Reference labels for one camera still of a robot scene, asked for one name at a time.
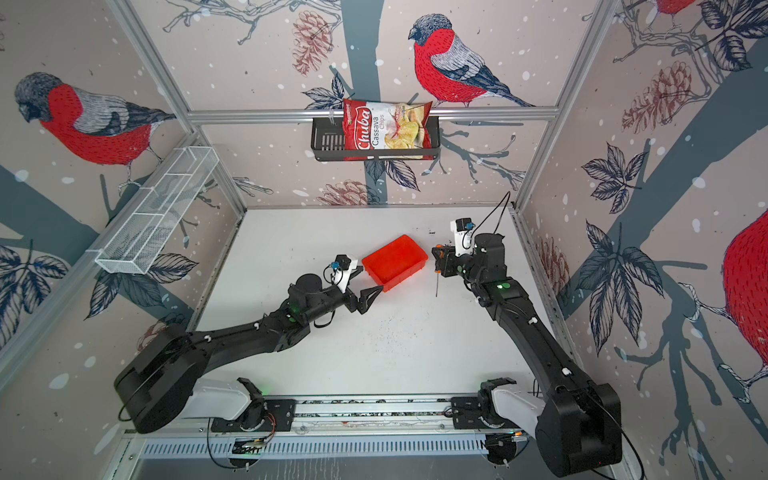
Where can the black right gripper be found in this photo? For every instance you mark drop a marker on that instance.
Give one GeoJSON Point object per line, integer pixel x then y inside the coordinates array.
{"type": "Point", "coordinates": [449, 260]}

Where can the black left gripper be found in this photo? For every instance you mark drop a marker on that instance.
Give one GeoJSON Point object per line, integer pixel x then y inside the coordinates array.
{"type": "Point", "coordinates": [362, 304]}

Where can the orange handled screwdriver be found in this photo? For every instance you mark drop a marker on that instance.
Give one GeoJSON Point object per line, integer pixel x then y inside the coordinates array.
{"type": "Point", "coordinates": [438, 253]}

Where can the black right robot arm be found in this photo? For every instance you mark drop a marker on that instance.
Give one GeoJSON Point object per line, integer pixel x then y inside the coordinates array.
{"type": "Point", "coordinates": [575, 422]}

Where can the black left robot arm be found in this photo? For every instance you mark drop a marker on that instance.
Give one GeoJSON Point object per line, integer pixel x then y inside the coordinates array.
{"type": "Point", "coordinates": [157, 384]}

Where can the red plastic bin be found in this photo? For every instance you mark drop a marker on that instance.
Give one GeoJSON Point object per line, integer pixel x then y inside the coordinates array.
{"type": "Point", "coordinates": [395, 262]}

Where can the red cassava chips bag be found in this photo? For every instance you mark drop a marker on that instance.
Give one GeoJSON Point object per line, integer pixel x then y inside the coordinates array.
{"type": "Point", "coordinates": [402, 124]}

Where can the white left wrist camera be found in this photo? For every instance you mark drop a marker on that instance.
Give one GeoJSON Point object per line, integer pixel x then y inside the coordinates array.
{"type": "Point", "coordinates": [340, 271]}

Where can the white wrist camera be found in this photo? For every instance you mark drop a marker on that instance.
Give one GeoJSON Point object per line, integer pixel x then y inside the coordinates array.
{"type": "Point", "coordinates": [340, 271]}
{"type": "Point", "coordinates": [462, 230]}

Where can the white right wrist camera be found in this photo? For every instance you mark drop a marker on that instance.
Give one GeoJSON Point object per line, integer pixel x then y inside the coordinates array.
{"type": "Point", "coordinates": [462, 230]}

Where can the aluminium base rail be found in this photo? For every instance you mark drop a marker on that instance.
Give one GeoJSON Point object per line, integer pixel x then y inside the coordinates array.
{"type": "Point", "coordinates": [325, 427]}

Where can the black wire wall basket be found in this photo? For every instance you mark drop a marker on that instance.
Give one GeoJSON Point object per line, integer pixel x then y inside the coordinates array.
{"type": "Point", "coordinates": [329, 142]}

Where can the clear plastic wall shelf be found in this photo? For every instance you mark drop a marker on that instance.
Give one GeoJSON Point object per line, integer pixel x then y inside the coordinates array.
{"type": "Point", "coordinates": [140, 239]}

